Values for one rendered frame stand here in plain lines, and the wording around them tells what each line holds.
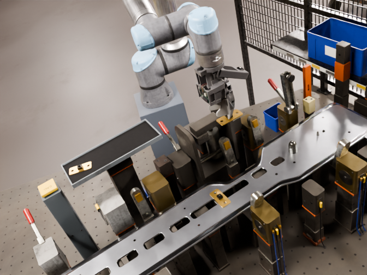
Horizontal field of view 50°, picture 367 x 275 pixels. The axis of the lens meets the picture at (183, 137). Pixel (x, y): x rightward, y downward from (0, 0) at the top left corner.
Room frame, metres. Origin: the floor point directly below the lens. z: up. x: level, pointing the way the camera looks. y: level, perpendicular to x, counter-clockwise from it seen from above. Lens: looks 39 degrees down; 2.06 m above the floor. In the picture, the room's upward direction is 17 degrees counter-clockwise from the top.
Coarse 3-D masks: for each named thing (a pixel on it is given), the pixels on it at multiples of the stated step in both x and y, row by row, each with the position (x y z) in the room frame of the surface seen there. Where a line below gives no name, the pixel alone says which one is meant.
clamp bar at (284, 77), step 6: (288, 72) 1.24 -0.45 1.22; (282, 78) 1.23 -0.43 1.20; (288, 78) 1.20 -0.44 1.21; (294, 78) 1.21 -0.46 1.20; (282, 84) 1.23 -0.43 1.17; (288, 84) 1.23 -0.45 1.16; (288, 90) 1.23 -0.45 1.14; (288, 96) 1.21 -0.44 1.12; (294, 96) 1.22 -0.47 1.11; (288, 102) 1.21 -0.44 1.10; (294, 102) 1.22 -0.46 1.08; (294, 108) 1.22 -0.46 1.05
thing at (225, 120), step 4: (236, 112) 1.02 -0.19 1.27; (240, 112) 1.01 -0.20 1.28; (224, 116) 1.01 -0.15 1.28; (232, 116) 1.00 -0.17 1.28; (236, 116) 0.99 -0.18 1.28; (216, 120) 1.00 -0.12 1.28; (220, 120) 1.00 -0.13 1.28; (224, 120) 0.99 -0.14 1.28; (228, 120) 0.99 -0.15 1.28; (232, 120) 0.98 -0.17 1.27; (220, 124) 0.98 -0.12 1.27
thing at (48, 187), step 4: (52, 180) 1.09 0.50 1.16; (44, 184) 1.08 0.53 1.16; (48, 184) 1.07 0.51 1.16; (52, 184) 1.07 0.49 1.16; (40, 188) 1.07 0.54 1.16; (44, 188) 1.06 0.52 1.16; (48, 188) 1.05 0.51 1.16; (52, 188) 1.05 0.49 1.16; (56, 188) 1.05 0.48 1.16; (40, 192) 1.05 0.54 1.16; (44, 192) 1.04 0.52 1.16; (48, 192) 1.04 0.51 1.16; (52, 192) 1.04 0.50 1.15; (44, 196) 1.03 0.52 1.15
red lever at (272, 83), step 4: (268, 80) 1.32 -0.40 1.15; (272, 80) 1.32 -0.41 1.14; (272, 84) 1.31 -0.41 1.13; (276, 84) 1.31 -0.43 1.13; (276, 88) 1.29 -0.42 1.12; (276, 92) 1.29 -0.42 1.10; (280, 92) 1.27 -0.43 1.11; (280, 96) 1.26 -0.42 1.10; (284, 100) 1.24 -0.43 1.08; (292, 108) 1.21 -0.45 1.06
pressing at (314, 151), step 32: (320, 128) 1.12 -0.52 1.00; (352, 128) 1.07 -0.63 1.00; (288, 160) 1.00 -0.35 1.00; (320, 160) 0.96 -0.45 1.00; (192, 192) 0.98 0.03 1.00; (160, 224) 0.89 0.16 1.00; (192, 224) 0.85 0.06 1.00; (224, 224) 0.82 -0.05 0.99; (96, 256) 0.83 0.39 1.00; (160, 256) 0.76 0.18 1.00
